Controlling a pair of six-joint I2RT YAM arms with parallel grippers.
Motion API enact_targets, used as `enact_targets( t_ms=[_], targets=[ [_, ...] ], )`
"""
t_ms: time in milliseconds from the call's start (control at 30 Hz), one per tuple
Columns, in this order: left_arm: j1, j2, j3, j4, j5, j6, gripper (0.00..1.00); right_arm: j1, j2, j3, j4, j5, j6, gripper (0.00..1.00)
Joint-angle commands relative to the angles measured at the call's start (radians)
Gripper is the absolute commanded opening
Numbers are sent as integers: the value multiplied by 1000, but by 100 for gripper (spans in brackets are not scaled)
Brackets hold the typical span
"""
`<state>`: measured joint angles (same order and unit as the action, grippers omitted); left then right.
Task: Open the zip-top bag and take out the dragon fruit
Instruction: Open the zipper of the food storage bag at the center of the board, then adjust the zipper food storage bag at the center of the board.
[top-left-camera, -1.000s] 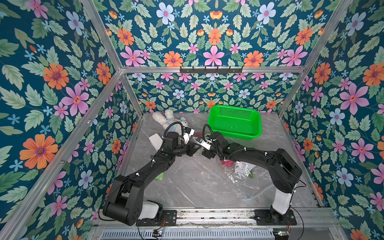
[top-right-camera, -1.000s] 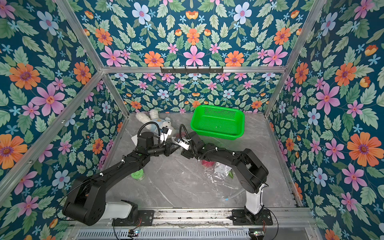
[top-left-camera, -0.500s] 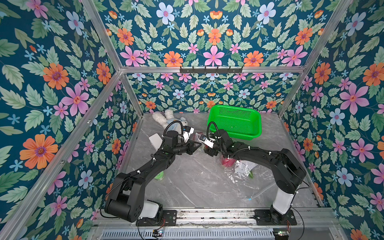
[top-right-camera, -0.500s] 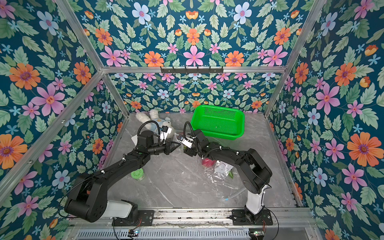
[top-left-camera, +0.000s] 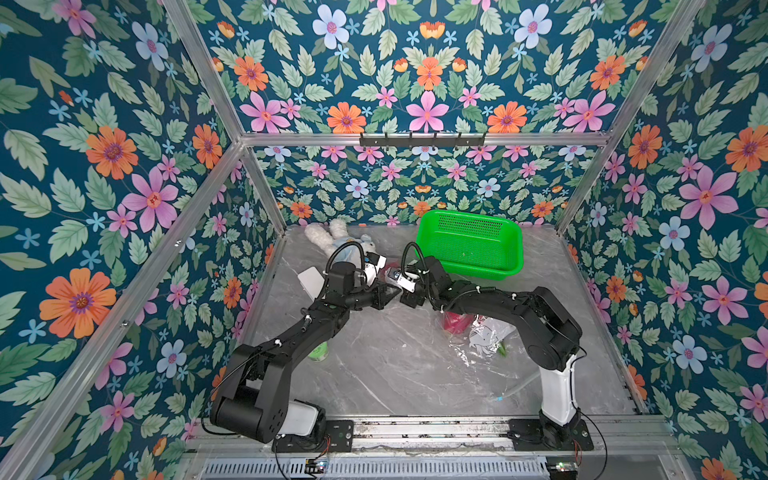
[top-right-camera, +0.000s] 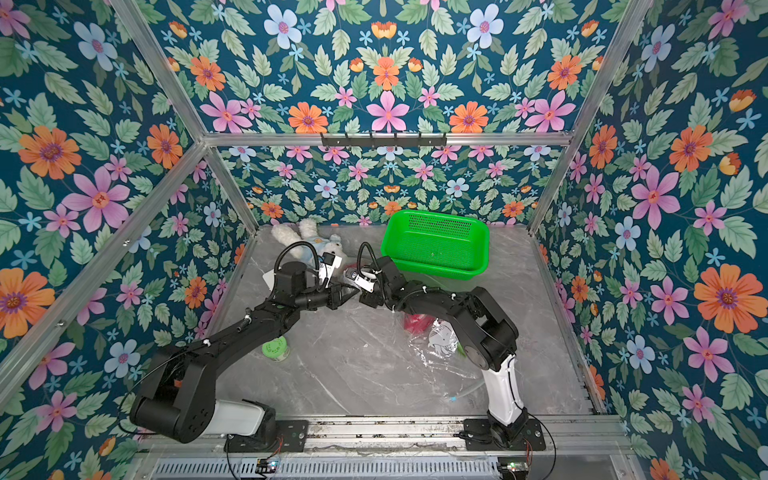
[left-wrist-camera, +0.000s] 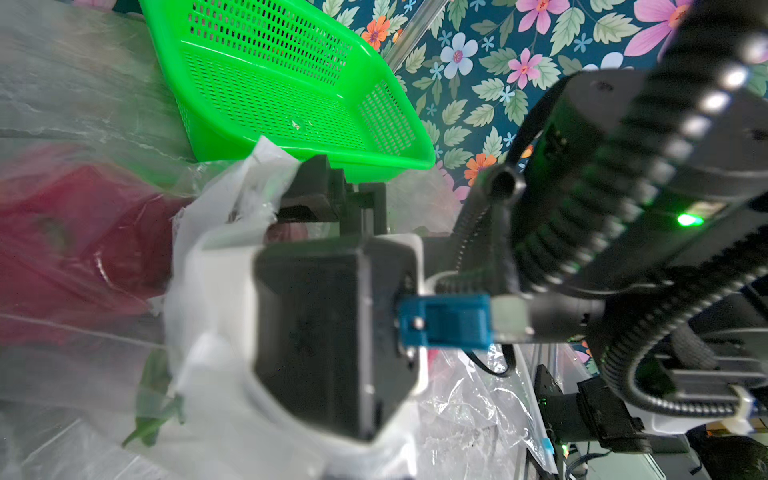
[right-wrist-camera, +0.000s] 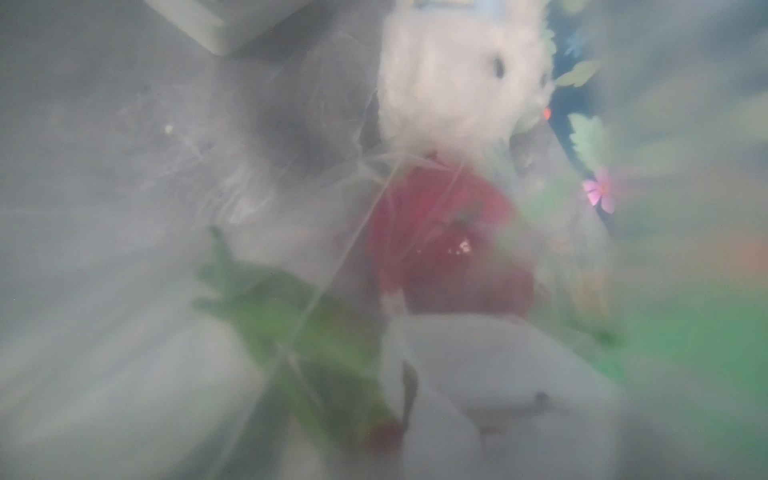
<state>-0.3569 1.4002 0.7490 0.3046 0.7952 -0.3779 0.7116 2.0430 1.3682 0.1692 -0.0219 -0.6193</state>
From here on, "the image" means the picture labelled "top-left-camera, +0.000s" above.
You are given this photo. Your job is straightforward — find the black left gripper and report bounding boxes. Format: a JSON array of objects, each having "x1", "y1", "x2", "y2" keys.
[{"x1": 341, "y1": 281, "x2": 402, "y2": 313}]

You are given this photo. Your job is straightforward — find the clear zip-top bag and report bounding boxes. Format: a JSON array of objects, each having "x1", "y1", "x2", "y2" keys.
[
  {"x1": 442, "y1": 314, "x2": 540, "y2": 401},
  {"x1": 383, "y1": 262, "x2": 416, "y2": 293}
]

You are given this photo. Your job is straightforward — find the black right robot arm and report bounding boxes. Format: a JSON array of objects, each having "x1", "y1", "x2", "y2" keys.
[{"x1": 387, "y1": 257, "x2": 583, "y2": 438}]

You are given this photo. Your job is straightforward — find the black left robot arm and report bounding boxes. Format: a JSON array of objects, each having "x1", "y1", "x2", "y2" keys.
[{"x1": 209, "y1": 262, "x2": 401, "y2": 444}]

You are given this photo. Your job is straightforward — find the pink dragon fruit in right bag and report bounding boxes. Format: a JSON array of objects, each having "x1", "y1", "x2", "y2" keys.
[{"x1": 442, "y1": 312, "x2": 476, "y2": 335}]

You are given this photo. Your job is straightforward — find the green plastic basket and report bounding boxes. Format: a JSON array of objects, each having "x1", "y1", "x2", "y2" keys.
[{"x1": 416, "y1": 210, "x2": 524, "y2": 281}]

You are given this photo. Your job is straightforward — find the white rectangular box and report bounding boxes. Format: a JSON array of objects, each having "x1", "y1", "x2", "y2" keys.
[{"x1": 297, "y1": 266, "x2": 326, "y2": 300}]

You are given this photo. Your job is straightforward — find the white plush bear toy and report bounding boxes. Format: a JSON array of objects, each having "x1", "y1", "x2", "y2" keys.
[{"x1": 304, "y1": 219, "x2": 376, "y2": 256}]

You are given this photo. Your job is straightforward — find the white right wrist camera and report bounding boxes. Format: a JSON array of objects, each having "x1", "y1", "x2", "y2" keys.
[{"x1": 385, "y1": 267, "x2": 420, "y2": 293}]

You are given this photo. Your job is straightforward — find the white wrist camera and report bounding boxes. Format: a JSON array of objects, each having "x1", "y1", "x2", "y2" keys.
[
  {"x1": 385, "y1": 267, "x2": 420, "y2": 293},
  {"x1": 363, "y1": 252, "x2": 387, "y2": 287}
]

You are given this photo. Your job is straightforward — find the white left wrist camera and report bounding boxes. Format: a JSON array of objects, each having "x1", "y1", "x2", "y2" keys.
[{"x1": 363, "y1": 252, "x2": 387, "y2": 287}]

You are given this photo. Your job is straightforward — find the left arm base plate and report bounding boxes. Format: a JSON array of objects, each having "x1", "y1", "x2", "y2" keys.
[{"x1": 273, "y1": 420, "x2": 355, "y2": 453}]

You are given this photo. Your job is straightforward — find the black hook rail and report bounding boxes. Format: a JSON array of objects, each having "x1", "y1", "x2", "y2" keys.
[{"x1": 358, "y1": 132, "x2": 486, "y2": 149}]

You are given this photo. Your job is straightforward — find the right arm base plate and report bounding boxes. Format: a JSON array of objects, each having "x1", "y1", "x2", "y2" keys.
[{"x1": 507, "y1": 416, "x2": 594, "y2": 451}]

